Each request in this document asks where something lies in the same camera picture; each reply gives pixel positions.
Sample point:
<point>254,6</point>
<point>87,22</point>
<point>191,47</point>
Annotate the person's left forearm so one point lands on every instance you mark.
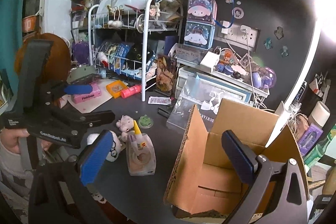
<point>13,171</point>

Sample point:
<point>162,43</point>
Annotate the white adapter box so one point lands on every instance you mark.
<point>210,58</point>

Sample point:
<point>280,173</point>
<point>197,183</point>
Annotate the purple figure box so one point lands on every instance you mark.
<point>311,138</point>

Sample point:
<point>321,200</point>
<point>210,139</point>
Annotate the white cylinder container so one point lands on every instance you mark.
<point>319,113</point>

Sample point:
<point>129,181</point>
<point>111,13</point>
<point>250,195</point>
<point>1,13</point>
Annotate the small white sachet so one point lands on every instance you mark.
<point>158,100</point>

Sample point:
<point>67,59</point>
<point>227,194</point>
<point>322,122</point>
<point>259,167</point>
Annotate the pale blue cup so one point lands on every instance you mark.
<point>103,74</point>

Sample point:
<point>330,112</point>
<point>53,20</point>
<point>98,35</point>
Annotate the person's left hand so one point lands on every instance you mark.
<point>10,140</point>

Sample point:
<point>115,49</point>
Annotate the purple clear ball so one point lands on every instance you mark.
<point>266,77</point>

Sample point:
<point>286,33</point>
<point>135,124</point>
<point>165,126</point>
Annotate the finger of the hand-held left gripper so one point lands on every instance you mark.
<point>99,116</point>
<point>78,88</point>

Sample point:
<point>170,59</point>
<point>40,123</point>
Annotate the white paper sheet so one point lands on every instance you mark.
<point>90,107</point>

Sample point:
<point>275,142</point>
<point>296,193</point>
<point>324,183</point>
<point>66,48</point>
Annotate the clear labelled box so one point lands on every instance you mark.
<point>187,54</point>

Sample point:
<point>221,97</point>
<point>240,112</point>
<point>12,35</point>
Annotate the pink character display box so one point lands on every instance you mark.
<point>201,10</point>

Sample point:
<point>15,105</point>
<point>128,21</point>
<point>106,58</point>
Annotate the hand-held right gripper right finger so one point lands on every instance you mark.
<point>237,158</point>

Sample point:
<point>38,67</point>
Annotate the blue framed board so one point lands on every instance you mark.
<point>228,90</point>

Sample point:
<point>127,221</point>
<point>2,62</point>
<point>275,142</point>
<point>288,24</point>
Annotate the round wall badge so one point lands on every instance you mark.
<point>237,12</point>

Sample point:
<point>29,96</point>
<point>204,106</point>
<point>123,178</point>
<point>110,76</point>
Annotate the green round jelly toy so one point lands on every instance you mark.
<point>145,122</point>

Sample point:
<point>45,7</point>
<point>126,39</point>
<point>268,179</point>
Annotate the pink card box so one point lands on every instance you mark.
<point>88,96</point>

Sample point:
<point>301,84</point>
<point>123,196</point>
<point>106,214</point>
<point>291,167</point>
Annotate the orange square box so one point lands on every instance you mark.
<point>116,88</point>

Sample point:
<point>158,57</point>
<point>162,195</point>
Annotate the orange haired figure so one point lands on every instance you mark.
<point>226,58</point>

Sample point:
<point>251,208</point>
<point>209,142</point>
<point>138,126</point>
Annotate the green bottle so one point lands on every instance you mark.
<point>319,151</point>

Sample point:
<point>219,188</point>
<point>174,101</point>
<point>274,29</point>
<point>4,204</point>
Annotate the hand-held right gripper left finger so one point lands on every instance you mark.
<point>94,158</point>

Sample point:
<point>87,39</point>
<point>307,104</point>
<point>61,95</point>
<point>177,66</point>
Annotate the blue character display box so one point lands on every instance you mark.
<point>197,33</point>

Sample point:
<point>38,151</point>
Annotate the black plush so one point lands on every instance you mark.
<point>136,53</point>

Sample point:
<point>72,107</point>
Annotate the yellow pointed toy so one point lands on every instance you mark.
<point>137,128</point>

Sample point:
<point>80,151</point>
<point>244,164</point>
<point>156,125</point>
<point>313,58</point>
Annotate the clear bag with tape roll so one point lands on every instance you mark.
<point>141,158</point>

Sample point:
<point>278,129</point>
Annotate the large clear plastic bag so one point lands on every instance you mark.
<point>189,90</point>

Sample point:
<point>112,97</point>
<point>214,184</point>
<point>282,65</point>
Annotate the pink plastic bottle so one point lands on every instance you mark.
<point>130,91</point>

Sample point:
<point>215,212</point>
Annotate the small pink plush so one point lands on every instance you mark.
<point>125,121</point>

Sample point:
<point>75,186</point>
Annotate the purple pouch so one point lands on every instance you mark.
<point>80,52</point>

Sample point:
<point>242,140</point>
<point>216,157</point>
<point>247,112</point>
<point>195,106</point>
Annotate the brown cardboard box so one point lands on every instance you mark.
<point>262,119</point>

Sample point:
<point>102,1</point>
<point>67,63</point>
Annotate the white wall socket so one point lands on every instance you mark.
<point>237,35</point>

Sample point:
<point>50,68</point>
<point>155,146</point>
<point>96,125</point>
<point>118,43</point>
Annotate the white plug charger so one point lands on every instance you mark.
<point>245,29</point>

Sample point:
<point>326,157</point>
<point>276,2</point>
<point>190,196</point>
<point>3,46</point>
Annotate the white mini drawer unit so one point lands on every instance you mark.
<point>187,77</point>

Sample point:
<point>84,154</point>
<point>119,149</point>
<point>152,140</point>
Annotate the white red small plush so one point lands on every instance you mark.
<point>102,57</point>

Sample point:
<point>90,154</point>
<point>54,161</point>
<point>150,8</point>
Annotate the blue picture card packs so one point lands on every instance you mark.
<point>119,54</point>

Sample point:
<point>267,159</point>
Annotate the clear jar of brown pieces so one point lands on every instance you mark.
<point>166,74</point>

